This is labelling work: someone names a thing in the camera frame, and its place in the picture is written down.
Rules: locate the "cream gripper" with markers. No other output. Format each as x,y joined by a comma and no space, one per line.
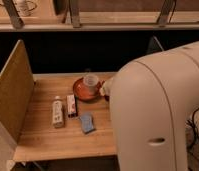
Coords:
105,88

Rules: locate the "pink and white box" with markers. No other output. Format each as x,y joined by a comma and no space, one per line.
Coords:
71,106

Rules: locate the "wooden shelf rail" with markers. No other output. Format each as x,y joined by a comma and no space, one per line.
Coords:
98,15

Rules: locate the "left wooden side panel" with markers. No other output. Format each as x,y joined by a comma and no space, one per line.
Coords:
16,87

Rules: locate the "white bottle with label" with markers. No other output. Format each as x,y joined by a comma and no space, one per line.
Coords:
57,113

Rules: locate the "right dark side panel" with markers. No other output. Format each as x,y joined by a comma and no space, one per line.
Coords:
154,46

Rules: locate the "blue sponge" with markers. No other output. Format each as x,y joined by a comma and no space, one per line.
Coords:
87,124

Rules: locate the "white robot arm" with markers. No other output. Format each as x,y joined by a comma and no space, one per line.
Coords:
150,99

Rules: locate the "red-brown round plate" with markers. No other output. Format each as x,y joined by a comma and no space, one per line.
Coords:
82,93

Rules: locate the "translucent ceramic cup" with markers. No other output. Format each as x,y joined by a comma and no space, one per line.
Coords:
90,81

